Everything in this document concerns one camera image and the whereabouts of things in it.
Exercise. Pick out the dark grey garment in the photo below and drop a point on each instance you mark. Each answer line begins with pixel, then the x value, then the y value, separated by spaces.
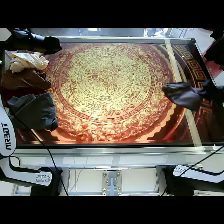
pixel 36 111

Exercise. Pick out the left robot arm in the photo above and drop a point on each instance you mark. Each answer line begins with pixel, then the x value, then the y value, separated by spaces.
pixel 6 131

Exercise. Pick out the dark brown T-shirt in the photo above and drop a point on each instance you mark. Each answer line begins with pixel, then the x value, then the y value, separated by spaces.
pixel 183 96

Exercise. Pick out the brown garment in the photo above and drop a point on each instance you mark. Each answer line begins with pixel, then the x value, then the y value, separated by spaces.
pixel 28 80

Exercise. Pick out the white garment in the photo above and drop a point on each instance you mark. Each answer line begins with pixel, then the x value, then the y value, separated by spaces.
pixel 26 60

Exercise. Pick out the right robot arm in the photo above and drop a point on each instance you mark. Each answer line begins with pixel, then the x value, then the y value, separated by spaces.
pixel 200 173

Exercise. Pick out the black garment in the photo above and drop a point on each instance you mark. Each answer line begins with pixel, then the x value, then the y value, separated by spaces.
pixel 216 50

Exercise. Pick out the silver frame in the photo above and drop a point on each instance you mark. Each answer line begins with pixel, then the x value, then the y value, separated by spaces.
pixel 100 156

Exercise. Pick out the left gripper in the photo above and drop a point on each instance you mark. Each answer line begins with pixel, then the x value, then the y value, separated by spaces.
pixel 52 44

